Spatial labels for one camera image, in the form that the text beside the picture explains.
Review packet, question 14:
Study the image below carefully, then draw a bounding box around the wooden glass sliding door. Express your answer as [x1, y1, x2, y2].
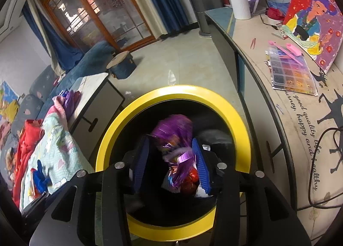
[36, 0, 156, 51]

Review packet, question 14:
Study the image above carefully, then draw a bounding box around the grey bedside table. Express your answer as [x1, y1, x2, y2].
[68, 72, 126, 132]

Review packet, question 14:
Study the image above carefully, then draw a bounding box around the pink cloth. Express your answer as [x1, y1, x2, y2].
[48, 96, 67, 118]

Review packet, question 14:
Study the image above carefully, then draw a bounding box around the cartoon cat printed blanket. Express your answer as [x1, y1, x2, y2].
[20, 113, 96, 211]

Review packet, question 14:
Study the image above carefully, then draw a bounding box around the purple candy wrapper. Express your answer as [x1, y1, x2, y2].
[150, 114, 199, 174]

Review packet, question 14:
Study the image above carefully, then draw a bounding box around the round blue stool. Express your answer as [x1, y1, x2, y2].
[106, 51, 135, 80]

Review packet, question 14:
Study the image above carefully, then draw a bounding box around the pink plastic scoop tray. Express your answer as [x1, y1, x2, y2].
[269, 40, 304, 64]

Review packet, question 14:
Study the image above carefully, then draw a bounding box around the clear bead organizer box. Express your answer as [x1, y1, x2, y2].
[269, 49, 318, 97]

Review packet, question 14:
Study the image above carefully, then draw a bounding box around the red blanket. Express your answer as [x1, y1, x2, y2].
[12, 119, 45, 208]

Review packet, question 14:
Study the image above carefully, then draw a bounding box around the yellow rimmed black trash bin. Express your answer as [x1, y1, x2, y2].
[95, 85, 252, 241]

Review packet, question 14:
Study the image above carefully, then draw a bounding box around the white ribbed vase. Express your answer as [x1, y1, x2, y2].
[227, 0, 252, 20]

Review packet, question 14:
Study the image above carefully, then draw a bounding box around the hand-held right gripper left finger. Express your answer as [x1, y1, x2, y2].
[29, 136, 150, 246]

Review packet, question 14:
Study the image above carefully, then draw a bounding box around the blue grey heart sofa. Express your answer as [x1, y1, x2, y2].
[0, 41, 116, 171]

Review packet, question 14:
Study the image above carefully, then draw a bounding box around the colourful figure painting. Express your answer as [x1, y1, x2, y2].
[283, 0, 343, 74]

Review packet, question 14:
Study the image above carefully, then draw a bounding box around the red plastic bag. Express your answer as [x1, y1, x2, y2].
[181, 169, 200, 195]

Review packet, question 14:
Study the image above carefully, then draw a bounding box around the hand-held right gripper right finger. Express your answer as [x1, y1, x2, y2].
[191, 137, 313, 246]

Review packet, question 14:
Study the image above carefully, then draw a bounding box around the red cloth bundle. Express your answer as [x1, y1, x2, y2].
[268, 7, 286, 21]

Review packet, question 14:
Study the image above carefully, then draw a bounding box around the wall map poster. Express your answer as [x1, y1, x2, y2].
[0, 81, 21, 124]

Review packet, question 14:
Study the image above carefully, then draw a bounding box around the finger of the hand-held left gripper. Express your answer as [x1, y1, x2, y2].
[33, 160, 52, 195]

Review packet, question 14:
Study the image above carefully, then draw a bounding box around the white plastic package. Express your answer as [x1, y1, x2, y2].
[161, 168, 185, 193]

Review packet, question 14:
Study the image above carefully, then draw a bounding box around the purple satin cloth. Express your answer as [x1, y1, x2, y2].
[63, 90, 81, 114]

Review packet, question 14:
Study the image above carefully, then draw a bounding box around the beige printed table cover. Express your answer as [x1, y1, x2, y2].
[233, 13, 343, 225]

